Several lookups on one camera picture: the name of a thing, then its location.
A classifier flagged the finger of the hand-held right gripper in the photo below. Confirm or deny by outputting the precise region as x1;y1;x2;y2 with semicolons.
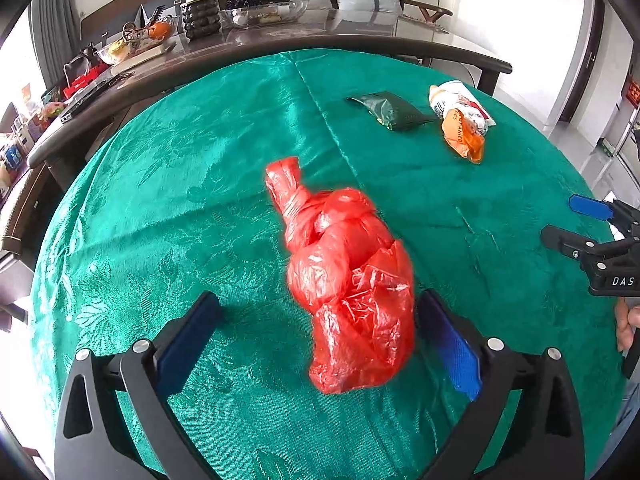
541;225;603;262
569;194;617;222

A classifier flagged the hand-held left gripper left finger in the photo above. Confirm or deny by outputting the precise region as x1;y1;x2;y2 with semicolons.
54;290;226;480

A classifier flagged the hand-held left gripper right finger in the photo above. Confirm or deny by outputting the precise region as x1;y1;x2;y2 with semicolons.
417;289;586;480

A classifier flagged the red plastic bag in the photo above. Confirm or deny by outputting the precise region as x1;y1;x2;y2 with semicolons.
265;156;417;395

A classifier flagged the person's right hand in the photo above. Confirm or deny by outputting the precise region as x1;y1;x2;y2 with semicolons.
616;297;640;353

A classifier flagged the orange wrapper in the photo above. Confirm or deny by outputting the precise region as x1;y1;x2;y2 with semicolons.
441;107;487;165

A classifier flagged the green tablecloth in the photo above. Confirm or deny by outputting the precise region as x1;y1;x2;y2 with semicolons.
27;47;632;480

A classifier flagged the white and red snack packet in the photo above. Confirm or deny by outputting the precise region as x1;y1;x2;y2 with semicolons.
428;80;497;136

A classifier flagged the dark green packet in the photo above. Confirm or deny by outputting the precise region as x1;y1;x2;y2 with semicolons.
345;91;439;134

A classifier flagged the wooden armrest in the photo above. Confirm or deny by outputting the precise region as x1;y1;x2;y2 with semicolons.
400;0;454;24

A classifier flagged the red box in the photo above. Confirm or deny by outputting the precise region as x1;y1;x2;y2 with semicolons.
62;65;111;99

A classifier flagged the book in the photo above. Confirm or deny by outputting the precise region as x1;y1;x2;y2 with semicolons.
110;42;177;69

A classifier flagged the dark handbag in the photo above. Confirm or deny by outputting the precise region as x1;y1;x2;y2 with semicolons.
64;44;103;81

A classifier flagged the glass fruit bowl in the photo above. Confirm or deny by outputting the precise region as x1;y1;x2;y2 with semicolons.
95;16;178;64

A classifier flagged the black bubbled plant pot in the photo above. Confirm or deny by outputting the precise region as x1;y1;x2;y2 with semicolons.
180;0;222;41

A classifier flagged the dark dining table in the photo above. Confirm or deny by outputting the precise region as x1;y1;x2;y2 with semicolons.
27;5;513;171

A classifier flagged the dark sofa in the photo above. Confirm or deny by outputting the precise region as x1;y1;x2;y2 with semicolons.
80;0;396;48

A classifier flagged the black potted plant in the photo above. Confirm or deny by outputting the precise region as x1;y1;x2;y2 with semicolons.
141;0;221;28

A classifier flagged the glass bowl of dark grapes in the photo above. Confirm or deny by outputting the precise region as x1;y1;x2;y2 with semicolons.
220;0;309;29

